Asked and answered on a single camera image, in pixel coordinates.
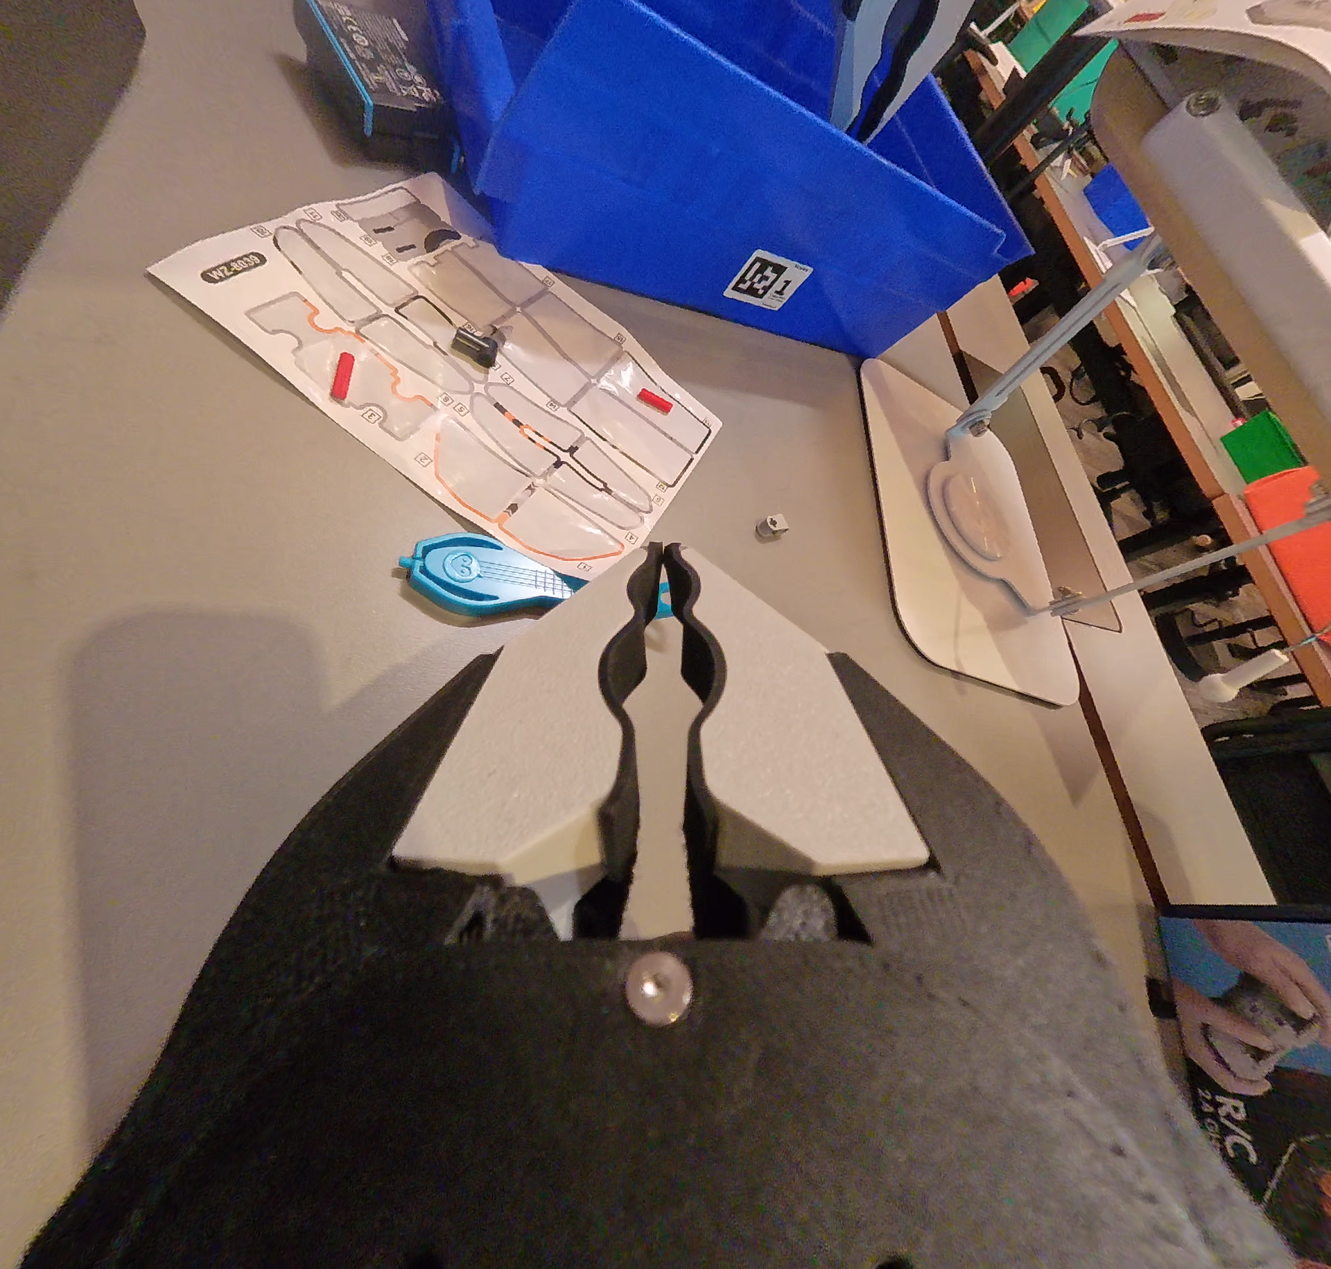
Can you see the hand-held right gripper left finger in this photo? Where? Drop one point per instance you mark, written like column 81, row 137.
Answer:
column 509, row 768

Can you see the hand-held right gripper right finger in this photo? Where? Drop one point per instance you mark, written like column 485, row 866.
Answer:
column 813, row 768

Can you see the blue brick separator tool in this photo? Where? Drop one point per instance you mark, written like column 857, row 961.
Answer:
column 478, row 576

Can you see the paper instruction sheet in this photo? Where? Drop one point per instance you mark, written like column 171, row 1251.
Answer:
column 1195, row 2

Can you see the blue plastic bin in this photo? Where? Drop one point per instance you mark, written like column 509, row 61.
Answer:
column 642, row 149

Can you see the red plastic pin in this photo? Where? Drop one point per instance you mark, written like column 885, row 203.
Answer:
column 341, row 378
column 655, row 398

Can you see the green plastic tote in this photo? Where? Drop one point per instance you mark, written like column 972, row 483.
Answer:
column 1046, row 23

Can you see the white document stand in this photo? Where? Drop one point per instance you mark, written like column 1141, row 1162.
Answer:
column 935, row 565

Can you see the small grey connector block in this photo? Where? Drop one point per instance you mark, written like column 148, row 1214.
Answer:
column 772, row 527

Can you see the small blue bin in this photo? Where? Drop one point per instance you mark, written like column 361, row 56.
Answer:
column 1116, row 203

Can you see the clear sticker sheet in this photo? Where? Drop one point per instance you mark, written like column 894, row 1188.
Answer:
column 579, row 352

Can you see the black plastic pin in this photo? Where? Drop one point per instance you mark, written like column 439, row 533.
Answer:
column 475, row 344

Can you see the small white peg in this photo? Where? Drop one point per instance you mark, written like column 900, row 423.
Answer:
column 1242, row 674

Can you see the blue toy box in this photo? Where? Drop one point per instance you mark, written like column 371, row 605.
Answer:
column 1244, row 1027

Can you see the black battery pack blue-edged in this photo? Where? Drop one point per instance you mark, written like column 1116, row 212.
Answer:
column 373, row 61

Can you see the orange bin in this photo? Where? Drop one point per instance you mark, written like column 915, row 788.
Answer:
column 1295, row 533

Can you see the green block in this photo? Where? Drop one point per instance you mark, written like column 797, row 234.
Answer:
column 1261, row 444

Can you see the black dimpled pad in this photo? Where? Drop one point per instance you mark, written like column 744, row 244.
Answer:
column 50, row 61

